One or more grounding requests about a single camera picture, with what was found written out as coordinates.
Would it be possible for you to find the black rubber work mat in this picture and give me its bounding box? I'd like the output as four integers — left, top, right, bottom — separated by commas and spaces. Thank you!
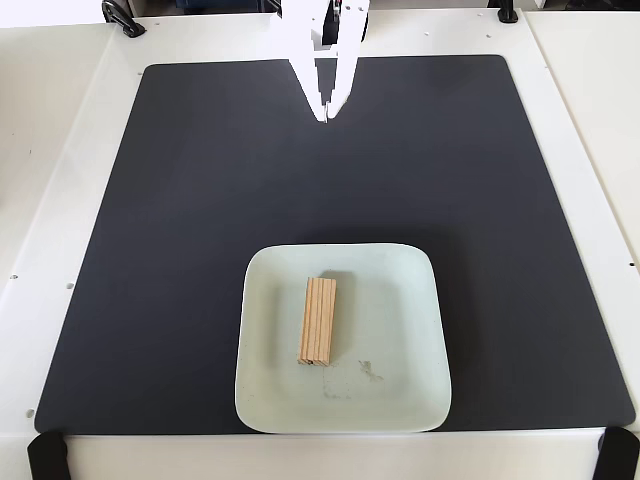
33, 53, 637, 435

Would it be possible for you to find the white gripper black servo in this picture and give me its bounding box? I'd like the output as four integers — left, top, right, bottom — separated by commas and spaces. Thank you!
280, 0, 372, 125

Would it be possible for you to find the white square plate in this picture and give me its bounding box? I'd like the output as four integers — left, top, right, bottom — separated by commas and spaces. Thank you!
233, 242, 454, 435

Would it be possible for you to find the light wooden block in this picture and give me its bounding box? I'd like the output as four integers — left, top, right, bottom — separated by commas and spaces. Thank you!
297, 275, 339, 368

